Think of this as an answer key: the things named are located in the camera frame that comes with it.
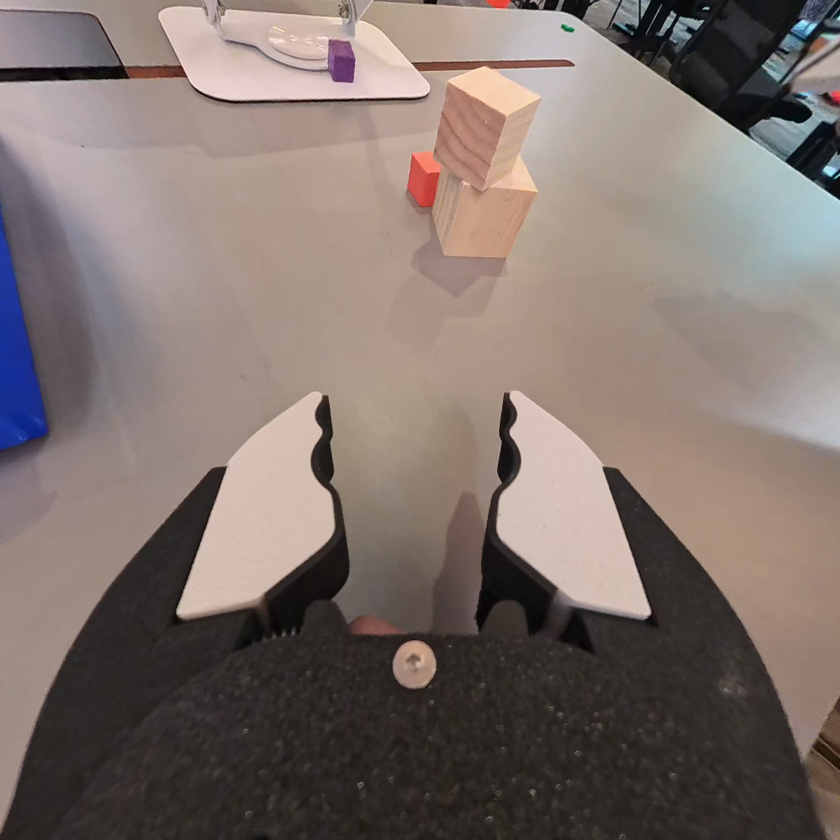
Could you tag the medium wooden cube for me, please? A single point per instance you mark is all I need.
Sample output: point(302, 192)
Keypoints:
point(486, 125)

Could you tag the large wooden cube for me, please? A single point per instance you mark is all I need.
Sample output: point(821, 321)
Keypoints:
point(479, 217)

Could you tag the purple wooden cube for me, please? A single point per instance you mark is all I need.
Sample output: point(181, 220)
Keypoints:
point(341, 62)

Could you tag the blue plastic bin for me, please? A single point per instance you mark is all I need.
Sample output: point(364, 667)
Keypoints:
point(16, 355)

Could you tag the black office chair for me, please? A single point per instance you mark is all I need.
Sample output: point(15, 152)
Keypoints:
point(748, 59)

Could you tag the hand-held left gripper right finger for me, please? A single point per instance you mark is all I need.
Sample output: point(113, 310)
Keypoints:
point(571, 525)

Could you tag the red wooden cube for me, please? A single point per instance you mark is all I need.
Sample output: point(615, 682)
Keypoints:
point(421, 180)

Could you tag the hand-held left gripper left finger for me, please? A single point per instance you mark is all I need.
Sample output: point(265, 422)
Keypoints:
point(256, 525)

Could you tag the white folding stand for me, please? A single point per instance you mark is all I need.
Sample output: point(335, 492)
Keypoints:
point(250, 66)

